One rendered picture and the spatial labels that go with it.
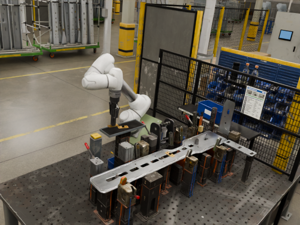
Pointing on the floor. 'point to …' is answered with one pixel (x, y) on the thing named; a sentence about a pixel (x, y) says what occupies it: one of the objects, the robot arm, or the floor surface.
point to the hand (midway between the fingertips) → (113, 120)
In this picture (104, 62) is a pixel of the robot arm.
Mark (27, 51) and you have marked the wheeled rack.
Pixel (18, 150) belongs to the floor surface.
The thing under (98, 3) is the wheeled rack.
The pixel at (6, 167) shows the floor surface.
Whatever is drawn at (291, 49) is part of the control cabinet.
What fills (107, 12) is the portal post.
